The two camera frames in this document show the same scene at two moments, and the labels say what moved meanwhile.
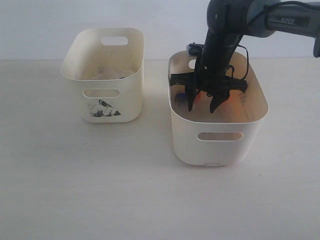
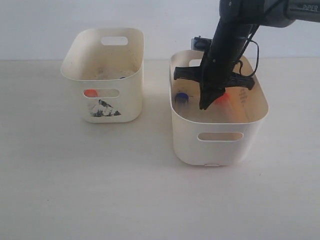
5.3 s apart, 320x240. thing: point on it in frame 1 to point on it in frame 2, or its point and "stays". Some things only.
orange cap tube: [197, 99] to [101, 93]
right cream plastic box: [229, 136] stays
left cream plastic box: [108, 63] stays
